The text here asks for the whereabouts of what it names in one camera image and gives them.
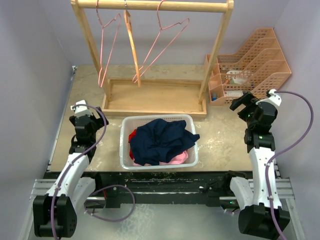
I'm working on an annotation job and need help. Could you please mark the red t shirt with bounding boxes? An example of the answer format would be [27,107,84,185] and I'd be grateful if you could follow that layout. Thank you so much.
[128,129,137,160]

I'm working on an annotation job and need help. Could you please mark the navy blue t shirt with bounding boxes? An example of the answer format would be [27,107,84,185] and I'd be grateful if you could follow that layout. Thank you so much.
[130,118,200,165]

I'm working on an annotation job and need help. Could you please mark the pink t shirt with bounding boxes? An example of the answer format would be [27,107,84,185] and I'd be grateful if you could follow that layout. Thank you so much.
[129,150,189,167]

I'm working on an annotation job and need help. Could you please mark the wooden hanger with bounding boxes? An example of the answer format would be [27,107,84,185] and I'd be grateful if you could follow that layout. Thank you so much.
[124,0,141,88]

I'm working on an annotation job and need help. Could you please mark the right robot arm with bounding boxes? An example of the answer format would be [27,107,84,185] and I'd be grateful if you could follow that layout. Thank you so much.
[222,89,290,240]

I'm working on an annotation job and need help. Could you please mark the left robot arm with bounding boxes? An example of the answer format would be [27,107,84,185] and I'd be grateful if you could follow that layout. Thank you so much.
[32,114,109,240]

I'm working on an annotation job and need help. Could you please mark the white red label box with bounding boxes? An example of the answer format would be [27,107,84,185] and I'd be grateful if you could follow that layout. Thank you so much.
[223,90,243,98]

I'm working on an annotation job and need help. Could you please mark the white plastic basket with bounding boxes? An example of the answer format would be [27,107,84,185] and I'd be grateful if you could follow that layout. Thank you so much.
[119,114,199,171]

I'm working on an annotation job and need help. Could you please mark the grey blue bottle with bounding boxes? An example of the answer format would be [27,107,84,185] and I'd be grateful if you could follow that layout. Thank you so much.
[211,92,218,101]

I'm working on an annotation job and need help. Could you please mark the pink plastic file organizer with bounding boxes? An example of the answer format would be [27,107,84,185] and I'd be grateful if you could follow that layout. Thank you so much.
[208,27,292,106]

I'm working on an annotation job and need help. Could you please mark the wooden clothes rack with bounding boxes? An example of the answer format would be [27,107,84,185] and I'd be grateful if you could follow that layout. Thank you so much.
[70,0,234,118]

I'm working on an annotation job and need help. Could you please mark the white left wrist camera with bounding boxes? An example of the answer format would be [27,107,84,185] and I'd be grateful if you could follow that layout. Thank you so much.
[70,100,93,118]

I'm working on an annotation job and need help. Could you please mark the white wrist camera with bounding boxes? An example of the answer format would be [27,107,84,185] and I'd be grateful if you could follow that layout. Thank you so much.
[70,100,93,118]
[255,89,282,108]

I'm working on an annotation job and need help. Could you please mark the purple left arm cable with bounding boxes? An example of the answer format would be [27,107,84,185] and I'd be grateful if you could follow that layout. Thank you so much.
[49,104,108,240]

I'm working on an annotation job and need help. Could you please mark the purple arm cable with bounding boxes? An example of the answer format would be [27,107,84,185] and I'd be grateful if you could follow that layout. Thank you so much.
[265,90,314,240]
[49,104,108,240]

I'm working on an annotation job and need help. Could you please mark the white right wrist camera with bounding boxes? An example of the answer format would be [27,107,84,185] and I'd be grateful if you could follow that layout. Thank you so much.
[255,89,282,108]

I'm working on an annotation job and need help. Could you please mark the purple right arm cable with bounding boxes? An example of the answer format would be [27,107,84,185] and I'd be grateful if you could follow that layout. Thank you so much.
[265,90,314,240]

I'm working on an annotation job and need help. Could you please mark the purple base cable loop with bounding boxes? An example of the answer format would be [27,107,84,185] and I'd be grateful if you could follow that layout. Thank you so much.
[83,184,136,223]

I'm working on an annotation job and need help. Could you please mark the aluminium frame rail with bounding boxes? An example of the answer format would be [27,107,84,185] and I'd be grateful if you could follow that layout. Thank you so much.
[29,179,56,200]

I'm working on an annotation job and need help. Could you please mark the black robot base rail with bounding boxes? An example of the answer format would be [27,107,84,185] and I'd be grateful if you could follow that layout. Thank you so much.
[83,170,253,208]

